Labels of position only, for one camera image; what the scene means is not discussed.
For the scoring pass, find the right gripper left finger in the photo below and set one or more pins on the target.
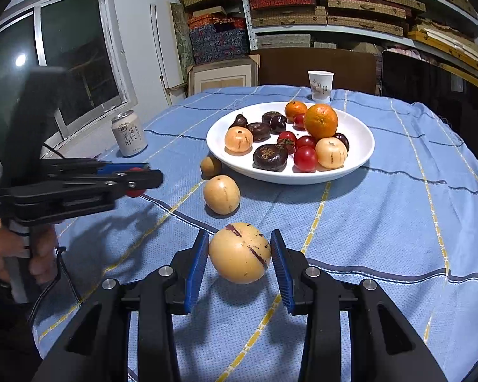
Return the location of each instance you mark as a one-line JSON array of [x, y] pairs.
[[189, 265]]

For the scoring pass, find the blue checked tablecloth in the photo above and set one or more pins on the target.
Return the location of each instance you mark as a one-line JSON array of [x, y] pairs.
[[407, 219]]

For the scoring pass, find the framed beige panel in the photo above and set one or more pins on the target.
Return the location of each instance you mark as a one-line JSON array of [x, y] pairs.
[[242, 72]]

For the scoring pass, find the cream round fruit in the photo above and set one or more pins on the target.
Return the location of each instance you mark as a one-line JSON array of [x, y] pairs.
[[331, 153]]

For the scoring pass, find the dark red plum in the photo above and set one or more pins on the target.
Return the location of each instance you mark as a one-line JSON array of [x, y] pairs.
[[277, 124]]

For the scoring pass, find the pale orange round fruit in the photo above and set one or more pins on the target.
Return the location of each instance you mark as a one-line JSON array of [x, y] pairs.
[[238, 140]]

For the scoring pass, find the dark purple fruit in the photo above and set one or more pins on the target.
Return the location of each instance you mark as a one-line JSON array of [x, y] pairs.
[[270, 157]]

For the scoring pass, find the person left hand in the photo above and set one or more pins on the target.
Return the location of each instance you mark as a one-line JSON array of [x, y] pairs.
[[43, 262]]

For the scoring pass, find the brown wooden board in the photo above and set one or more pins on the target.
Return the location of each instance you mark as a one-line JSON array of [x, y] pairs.
[[353, 71]]

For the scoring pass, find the tan striped melon fruit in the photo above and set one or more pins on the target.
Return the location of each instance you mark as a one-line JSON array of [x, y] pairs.
[[240, 253]]

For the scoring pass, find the tan round melon fruit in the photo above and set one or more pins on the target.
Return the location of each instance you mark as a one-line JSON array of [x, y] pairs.
[[222, 195]]

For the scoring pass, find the black flat panel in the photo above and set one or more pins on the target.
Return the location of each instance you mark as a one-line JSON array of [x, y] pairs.
[[446, 94]]

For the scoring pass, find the large orange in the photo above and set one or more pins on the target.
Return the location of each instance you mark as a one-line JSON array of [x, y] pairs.
[[321, 121]]

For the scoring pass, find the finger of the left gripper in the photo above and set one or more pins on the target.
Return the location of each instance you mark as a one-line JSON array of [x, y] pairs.
[[144, 180], [107, 167]]

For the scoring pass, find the white round plate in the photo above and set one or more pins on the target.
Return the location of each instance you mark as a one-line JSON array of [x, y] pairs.
[[357, 137]]

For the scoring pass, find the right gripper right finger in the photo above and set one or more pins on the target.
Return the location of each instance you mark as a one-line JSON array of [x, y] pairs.
[[295, 285]]

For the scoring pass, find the small orange tangerine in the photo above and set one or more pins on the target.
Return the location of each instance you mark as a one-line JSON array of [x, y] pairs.
[[294, 108]]

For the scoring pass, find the white paper cup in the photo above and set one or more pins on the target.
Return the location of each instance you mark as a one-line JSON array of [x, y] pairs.
[[321, 83]]

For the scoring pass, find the white beverage can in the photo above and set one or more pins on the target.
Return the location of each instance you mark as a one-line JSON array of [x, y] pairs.
[[129, 133]]

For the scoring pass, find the small red cherry tomato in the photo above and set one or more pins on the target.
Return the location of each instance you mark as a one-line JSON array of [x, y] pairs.
[[305, 159]]

